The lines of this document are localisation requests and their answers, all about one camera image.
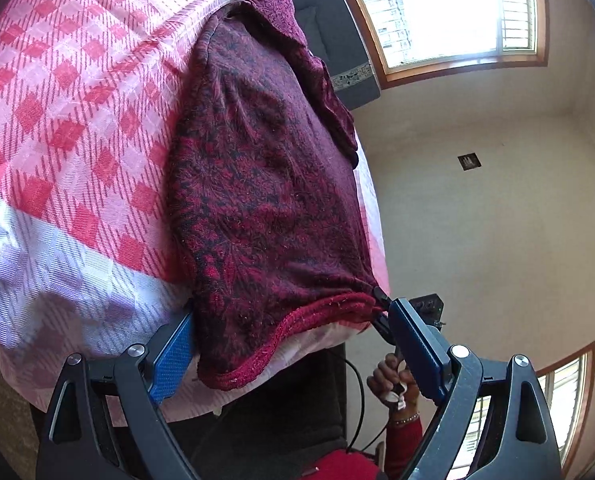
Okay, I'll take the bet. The person's red clothing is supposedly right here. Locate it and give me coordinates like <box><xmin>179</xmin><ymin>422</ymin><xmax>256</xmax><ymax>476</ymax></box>
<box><xmin>297</xmin><ymin>450</ymin><xmax>384</xmax><ymax>480</ymax></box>

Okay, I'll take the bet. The grey padded headboard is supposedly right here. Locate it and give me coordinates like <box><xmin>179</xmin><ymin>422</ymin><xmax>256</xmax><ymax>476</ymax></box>
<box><xmin>248</xmin><ymin>0</ymin><xmax>381</xmax><ymax>111</ymax></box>

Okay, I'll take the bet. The black cable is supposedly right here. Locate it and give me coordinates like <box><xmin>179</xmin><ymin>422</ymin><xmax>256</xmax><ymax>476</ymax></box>
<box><xmin>327</xmin><ymin>347</ymin><xmax>367</xmax><ymax>455</ymax></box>

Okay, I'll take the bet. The person's right forearm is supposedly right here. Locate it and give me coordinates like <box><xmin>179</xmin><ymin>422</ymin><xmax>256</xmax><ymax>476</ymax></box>
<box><xmin>385</xmin><ymin>409</ymin><xmax>424</xmax><ymax>480</ymax></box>

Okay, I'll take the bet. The pink checked bedsheet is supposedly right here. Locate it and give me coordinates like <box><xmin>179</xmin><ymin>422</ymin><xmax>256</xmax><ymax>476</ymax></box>
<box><xmin>0</xmin><ymin>0</ymin><xmax>391</xmax><ymax>423</ymax></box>

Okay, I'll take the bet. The dark red patterned cloth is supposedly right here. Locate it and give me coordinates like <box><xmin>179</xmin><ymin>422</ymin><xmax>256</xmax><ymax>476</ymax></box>
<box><xmin>165</xmin><ymin>0</ymin><xmax>384</xmax><ymax>392</ymax></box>

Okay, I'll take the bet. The wooden framed window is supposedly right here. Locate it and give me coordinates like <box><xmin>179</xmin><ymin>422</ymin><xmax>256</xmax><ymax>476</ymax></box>
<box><xmin>327</xmin><ymin>0</ymin><xmax>549</xmax><ymax>88</ymax></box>
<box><xmin>447</xmin><ymin>341</ymin><xmax>595</xmax><ymax>480</ymax></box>

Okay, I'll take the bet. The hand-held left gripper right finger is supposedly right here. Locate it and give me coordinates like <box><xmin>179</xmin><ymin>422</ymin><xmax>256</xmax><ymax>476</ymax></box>
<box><xmin>388</xmin><ymin>298</ymin><xmax>563</xmax><ymax>480</ymax></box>

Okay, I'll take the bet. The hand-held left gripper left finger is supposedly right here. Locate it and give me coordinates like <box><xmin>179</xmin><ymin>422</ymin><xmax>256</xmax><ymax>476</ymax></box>
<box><xmin>36</xmin><ymin>310</ymin><xmax>201</xmax><ymax>480</ymax></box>

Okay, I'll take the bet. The white tissue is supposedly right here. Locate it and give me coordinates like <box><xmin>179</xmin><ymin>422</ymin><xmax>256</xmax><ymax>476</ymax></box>
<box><xmin>383</xmin><ymin>381</ymin><xmax>414</xmax><ymax>409</ymax></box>

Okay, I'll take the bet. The person's right hand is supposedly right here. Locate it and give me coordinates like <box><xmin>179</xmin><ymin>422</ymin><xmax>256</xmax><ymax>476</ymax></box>
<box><xmin>366</xmin><ymin>352</ymin><xmax>421</xmax><ymax>411</ymax></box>

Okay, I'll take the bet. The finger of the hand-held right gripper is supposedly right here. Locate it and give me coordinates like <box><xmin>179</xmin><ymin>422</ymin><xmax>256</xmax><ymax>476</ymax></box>
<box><xmin>371</xmin><ymin>286</ymin><xmax>403</xmax><ymax>347</ymax></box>

